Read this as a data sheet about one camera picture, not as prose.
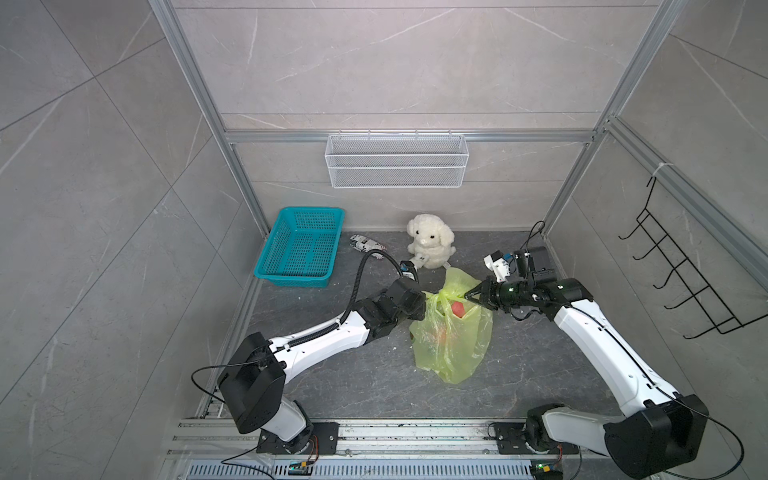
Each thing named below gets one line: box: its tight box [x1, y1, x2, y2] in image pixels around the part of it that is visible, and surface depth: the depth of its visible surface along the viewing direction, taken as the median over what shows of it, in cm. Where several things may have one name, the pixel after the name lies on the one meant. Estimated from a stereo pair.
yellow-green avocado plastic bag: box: [410, 267, 493, 385], surface depth 79 cm
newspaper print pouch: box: [349, 234, 387, 259], surface depth 113 cm
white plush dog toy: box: [407, 213, 456, 270], surface depth 97 cm
